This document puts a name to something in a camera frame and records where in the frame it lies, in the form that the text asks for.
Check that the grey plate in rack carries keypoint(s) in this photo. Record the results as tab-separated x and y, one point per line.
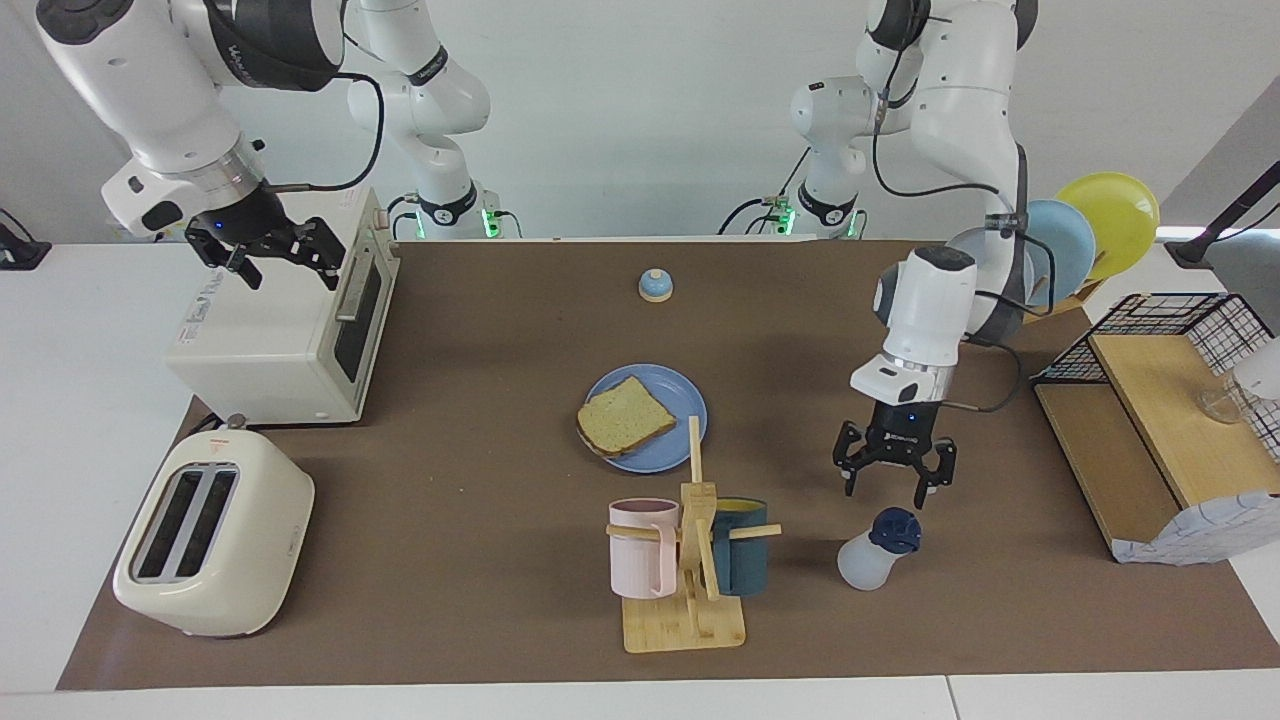
970	242

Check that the clear glass cup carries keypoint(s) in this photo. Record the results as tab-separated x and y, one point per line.
1222	405

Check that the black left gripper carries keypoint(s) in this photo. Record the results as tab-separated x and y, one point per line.
900	430

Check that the light blue plate in rack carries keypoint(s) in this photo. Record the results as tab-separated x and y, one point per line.
1065	245

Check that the yellow plate in rack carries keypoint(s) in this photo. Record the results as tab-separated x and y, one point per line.
1120	210

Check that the cream two-slot toaster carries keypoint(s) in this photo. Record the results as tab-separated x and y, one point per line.
250	540

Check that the blue round plate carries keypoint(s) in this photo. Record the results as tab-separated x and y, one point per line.
670	390

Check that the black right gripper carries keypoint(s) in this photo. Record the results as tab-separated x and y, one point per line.
240	215

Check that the toasted bread slice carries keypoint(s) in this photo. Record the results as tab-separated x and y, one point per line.
625	415

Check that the small blue call bell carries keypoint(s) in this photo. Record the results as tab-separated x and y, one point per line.
655	287

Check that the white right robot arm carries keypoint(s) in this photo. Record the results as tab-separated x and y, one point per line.
140	90

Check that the cream toaster oven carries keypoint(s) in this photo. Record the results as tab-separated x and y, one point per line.
270	340

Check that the white blue patterned cloth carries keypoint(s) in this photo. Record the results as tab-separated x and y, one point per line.
1200	530

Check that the teal mug with yellow inside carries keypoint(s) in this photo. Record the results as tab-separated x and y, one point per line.
745	560

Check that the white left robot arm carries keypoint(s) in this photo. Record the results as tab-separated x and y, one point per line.
930	310

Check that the brown table mat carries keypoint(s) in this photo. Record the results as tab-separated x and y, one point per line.
450	550

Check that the squeeze bottle with navy cap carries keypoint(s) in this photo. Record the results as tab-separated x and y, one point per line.
870	565

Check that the wooden mug tree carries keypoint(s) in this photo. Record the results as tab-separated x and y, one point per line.
690	625

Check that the pink mug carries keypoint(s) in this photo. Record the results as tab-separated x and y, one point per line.
640	565

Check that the wooden plate rack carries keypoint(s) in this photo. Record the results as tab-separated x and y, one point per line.
1075	298

